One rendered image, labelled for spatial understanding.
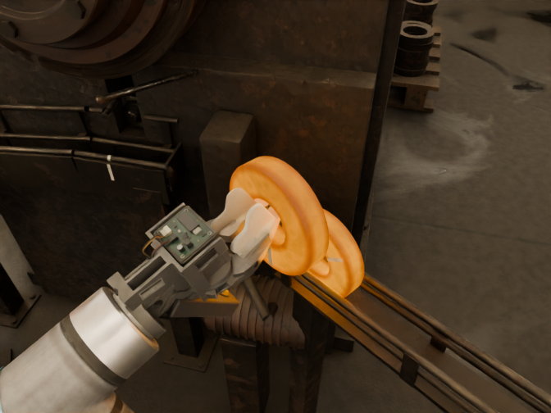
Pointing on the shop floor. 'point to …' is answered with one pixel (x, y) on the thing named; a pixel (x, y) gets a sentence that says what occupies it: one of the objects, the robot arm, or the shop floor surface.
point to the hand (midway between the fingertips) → (275, 206)
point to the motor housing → (254, 342)
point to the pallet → (416, 57)
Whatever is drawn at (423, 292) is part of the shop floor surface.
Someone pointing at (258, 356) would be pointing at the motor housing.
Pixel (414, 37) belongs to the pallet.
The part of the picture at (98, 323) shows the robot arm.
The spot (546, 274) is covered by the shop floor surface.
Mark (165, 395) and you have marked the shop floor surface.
